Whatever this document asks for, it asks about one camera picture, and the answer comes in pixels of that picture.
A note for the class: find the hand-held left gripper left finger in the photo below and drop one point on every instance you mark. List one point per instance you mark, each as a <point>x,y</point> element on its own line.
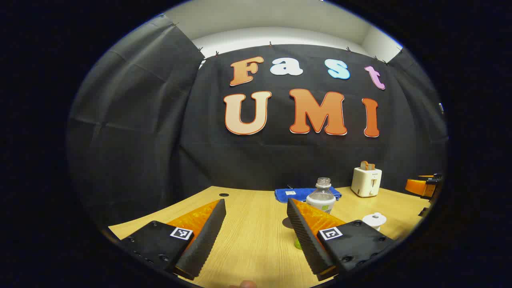
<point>208,236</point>

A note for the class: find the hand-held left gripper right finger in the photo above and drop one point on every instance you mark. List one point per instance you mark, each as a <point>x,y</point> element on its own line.
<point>306,240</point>

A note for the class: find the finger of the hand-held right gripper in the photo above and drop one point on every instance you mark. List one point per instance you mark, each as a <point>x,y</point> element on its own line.
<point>415,186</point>

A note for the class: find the dark round coaster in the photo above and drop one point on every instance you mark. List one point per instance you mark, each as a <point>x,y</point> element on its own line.
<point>287,223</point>

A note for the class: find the clear water bottle green label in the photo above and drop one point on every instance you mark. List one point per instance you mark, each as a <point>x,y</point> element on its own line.
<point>321,198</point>

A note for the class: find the white teacup lid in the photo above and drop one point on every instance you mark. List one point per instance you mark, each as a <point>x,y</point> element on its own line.
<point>374,218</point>

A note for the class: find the blue towel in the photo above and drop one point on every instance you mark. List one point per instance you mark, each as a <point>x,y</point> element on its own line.
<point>296,194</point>

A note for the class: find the cream toaster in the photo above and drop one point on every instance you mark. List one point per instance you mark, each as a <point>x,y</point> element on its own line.
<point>364,182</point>

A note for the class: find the black backdrop cloth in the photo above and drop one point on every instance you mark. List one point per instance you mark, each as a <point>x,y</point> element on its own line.
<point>160,140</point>

